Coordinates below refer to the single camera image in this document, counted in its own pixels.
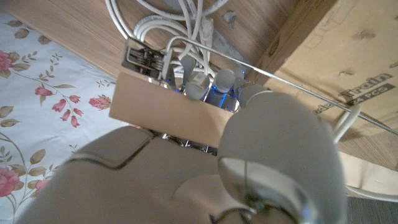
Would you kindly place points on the brown cardboard package box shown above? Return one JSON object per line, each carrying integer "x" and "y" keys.
{"x": 342, "y": 56}

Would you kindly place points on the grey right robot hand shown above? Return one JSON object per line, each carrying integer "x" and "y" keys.
{"x": 264, "y": 155}

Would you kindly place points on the wooden clip hanger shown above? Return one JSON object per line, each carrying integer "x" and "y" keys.
{"x": 168, "y": 109}

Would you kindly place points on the floral backdrop cloth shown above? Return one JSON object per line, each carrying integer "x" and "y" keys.
{"x": 40, "y": 102}

